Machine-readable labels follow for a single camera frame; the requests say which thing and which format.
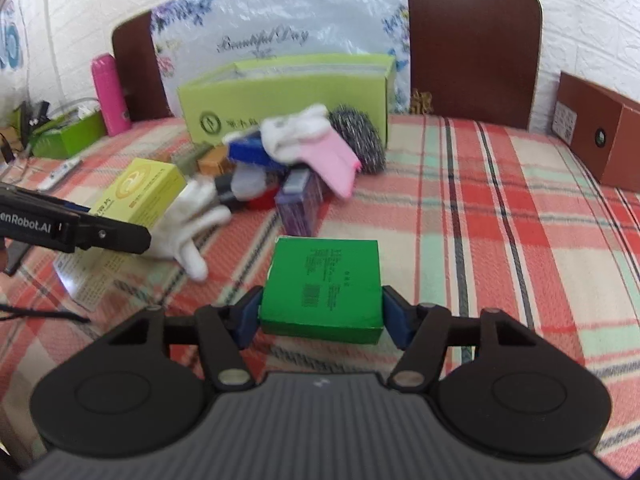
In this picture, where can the brown cardboard box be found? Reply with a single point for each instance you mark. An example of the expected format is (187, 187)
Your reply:
(605, 130)

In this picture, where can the grey speckled cloth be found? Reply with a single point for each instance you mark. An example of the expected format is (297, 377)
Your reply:
(367, 140)

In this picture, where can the yellow cardboard box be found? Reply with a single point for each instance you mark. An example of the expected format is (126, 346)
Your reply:
(142, 190)

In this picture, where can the blue wall poster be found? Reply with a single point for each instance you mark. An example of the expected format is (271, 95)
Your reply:
(10, 35)

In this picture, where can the open green box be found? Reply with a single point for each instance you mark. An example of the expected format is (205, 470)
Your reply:
(70, 137)

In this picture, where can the purple box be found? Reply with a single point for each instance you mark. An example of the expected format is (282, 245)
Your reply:
(300, 205)

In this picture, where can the blue box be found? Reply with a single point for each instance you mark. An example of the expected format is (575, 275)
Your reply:
(247, 150)

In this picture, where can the small olive box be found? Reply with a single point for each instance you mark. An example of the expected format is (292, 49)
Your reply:
(189, 157)

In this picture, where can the small orange box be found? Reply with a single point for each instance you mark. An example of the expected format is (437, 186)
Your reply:
(214, 160)

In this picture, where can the brown wooden headboard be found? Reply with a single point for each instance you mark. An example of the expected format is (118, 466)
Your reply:
(475, 45)

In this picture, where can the small gold ornament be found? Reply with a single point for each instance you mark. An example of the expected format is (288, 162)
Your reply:
(421, 102)

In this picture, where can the pink and white sock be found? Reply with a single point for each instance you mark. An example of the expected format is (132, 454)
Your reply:
(310, 145)

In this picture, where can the printed paper sheet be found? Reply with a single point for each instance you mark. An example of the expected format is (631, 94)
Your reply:
(85, 280)

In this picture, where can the dark green cardboard box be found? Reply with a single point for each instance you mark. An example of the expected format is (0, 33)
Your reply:
(320, 290)

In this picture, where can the black and white bottle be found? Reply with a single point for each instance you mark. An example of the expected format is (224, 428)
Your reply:
(240, 185)

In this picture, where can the pink bottle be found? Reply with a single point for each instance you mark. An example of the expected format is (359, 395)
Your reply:
(110, 95)

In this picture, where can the floral plastic bag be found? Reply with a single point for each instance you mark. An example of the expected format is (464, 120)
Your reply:
(280, 15)

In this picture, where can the large light green cardboard box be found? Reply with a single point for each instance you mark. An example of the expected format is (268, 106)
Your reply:
(300, 100)

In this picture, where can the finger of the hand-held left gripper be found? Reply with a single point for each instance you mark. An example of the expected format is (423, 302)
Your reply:
(112, 237)

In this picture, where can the white remote control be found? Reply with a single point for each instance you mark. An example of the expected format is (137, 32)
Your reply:
(60, 172)

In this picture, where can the white glove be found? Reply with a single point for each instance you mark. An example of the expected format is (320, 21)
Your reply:
(187, 225)

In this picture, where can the red container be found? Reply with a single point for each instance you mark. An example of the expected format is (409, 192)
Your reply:
(262, 201)

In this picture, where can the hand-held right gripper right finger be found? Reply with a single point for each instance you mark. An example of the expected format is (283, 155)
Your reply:
(395, 318)

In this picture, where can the plaid bed sheet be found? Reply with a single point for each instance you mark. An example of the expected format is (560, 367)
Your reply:
(500, 240)

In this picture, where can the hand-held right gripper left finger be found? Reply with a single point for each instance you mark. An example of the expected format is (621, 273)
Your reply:
(247, 318)

